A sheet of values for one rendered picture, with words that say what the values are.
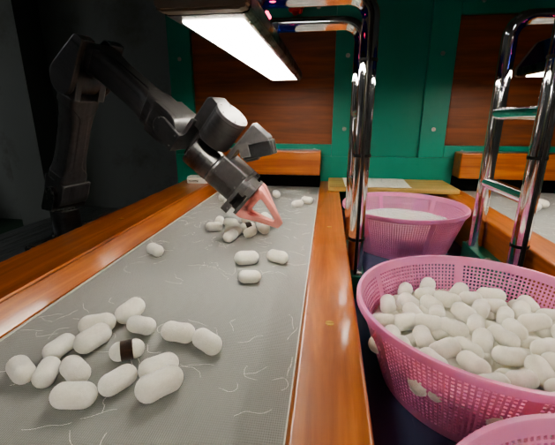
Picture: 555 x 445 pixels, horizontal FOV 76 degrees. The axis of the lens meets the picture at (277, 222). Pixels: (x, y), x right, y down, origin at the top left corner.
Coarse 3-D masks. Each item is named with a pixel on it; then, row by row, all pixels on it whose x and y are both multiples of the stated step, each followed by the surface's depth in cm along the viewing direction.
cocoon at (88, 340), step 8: (88, 328) 34; (96, 328) 34; (104, 328) 35; (80, 336) 33; (88, 336) 33; (96, 336) 34; (104, 336) 34; (80, 344) 33; (88, 344) 33; (96, 344) 34; (80, 352) 33; (88, 352) 34
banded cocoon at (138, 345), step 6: (132, 342) 33; (138, 342) 33; (114, 348) 32; (132, 348) 32; (138, 348) 33; (144, 348) 33; (114, 354) 32; (138, 354) 33; (114, 360) 32; (120, 360) 32
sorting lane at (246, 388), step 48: (288, 192) 105; (192, 240) 65; (240, 240) 65; (288, 240) 65; (96, 288) 47; (144, 288) 47; (192, 288) 47; (240, 288) 47; (288, 288) 47; (48, 336) 36; (144, 336) 36; (240, 336) 36; (288, 336) 36; (0, 384) 30; (96, 384) 30; (192, 384) 30; (240, 384) 30; (288, 384) 30; (0, 432) 25; (48, 432) 25; (96, 432) 25; (144, 432) 25; (192, 432) 25; (240, 432) 25
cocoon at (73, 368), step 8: (64, 360) 30; (72, 360) 30; (80, 360) 30; (64, 368) 30; (72, 368) 29; (80, 368) 29; (88, 368) 30; (64, 376) 29; (72, 376) 29; (80, 376) 29; (88, 376) 30
